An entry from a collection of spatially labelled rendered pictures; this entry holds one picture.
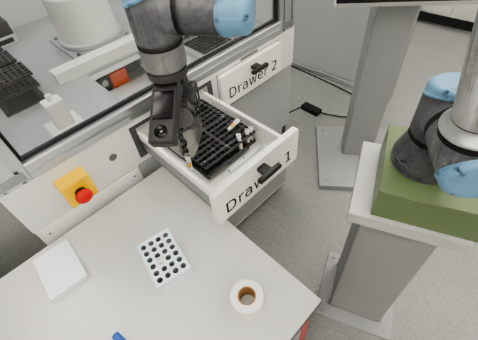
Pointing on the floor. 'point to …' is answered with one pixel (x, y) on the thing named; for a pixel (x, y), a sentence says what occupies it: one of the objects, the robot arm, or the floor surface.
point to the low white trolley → (123, 227)
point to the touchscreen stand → (365, 96)
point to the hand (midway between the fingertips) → (186, 155)
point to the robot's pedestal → (375, 258)
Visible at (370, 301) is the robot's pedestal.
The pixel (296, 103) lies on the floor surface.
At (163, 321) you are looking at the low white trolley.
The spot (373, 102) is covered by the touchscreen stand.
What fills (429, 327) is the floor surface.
